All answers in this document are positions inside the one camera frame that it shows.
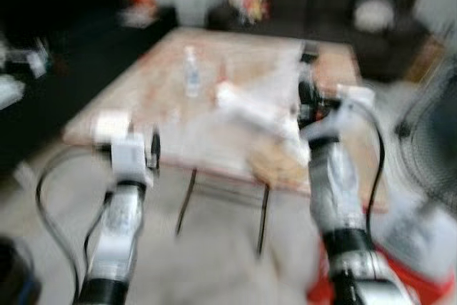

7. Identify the brown paper trash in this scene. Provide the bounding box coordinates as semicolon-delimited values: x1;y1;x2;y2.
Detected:
248;141;309;183

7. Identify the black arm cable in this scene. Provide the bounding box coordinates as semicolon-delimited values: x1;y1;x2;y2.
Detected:
351;96;388;243
34;144;101;300

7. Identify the black standing fan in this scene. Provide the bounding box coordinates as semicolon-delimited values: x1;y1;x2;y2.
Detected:
395;59;457;209

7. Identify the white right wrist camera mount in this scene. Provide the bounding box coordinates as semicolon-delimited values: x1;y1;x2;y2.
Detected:
334;85;376;124

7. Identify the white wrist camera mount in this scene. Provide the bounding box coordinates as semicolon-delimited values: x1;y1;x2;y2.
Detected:
93;109;154;186
334;85;376;124

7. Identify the white round cushion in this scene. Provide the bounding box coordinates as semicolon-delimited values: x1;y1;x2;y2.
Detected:
353;0;396;33

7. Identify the white plastic bag trash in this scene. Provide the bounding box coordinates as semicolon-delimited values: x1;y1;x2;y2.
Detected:
213;59;309;159

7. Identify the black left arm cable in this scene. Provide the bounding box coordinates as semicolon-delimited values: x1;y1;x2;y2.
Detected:
34;144;101;300

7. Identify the clear plastic water bottle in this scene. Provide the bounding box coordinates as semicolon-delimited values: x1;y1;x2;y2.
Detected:
184;46;203;99

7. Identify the translucent plastic bag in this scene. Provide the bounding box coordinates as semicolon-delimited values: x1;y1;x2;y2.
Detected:
370;201;452;279

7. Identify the dark brown sofa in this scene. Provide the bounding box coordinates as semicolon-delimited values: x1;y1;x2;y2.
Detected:
206;0;433;83

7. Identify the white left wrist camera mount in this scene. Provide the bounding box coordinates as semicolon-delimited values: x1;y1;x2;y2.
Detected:
93;109;154;186

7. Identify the marble pattern low table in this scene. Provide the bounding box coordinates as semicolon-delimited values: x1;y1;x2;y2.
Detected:
61;25;392;257

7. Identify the red plastic stool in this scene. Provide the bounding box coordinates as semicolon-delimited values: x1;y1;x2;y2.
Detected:
307;205;457;305

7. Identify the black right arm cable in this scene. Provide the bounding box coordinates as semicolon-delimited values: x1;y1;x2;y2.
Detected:
351;96;388;243

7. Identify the small black object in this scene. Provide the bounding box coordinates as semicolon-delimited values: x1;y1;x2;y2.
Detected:
301;41;320;61

